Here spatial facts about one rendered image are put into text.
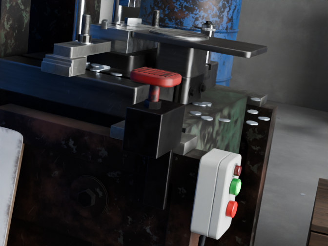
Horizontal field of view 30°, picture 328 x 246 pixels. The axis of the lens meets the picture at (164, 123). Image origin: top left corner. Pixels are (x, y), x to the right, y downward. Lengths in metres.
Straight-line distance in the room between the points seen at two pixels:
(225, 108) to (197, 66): 0.11
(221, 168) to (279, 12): 3.66
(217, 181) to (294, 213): 1.59
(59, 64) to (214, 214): 0.38
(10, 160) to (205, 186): 0.39
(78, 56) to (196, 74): 0.26
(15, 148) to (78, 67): 0.20
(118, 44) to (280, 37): 3.41
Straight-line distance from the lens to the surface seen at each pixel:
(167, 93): 1.21
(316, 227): 1.56
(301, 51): 4.58
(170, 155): 1.01
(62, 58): 1.11
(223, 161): 0.99
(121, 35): 1.24
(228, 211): 1.02
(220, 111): 1.26
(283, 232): 2.37
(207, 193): 1.00
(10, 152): 1.18
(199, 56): 1.25
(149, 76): 0.91
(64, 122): 1.13
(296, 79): 4.61
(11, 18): 1.28
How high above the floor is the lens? 0.93
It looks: 15 degrees down
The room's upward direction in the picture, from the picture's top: 7 degrees clockwise
